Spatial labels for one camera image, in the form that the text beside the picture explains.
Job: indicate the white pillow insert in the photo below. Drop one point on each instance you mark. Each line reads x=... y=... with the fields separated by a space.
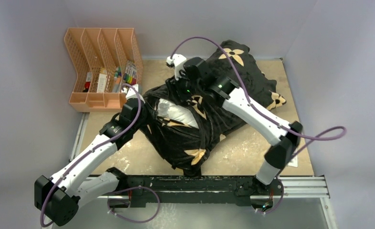
x=167 y=109

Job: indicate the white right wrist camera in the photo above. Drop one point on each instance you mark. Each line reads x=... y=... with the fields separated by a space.
x=177 y=62

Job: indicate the aluminium frame rail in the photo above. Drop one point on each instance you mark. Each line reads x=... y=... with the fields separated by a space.
x=305 y=187

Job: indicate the white card box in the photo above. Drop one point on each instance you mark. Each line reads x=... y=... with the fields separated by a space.
x=102 y=81

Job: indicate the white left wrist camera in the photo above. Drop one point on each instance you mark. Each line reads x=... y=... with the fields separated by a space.
x=131 y=93

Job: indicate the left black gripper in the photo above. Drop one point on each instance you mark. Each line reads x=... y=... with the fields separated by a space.
x=145 y=108

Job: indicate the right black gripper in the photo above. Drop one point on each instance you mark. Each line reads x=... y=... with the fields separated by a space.
x=183 y=76

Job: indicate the white paper label sheet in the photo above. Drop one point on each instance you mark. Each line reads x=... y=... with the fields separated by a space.
x=293 y=162

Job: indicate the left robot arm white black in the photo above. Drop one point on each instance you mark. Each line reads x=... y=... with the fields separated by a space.
x=59 y=196

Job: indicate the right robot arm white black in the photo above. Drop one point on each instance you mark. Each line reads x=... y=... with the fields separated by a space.
x=280 y=134

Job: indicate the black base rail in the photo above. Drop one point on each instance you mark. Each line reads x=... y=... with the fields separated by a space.
x=243 y=191

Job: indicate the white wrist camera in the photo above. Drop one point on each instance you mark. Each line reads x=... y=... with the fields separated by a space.
x=131 y=93
x=177 y=62

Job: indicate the colourful marker set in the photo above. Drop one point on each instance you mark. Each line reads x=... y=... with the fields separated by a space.
x=130 y=73

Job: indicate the black pillowcase with beige flowers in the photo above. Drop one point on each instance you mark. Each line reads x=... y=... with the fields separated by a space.
x=186 y=140

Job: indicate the orange plastic file organizer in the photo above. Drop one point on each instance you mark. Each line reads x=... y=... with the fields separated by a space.
x=101 y=50

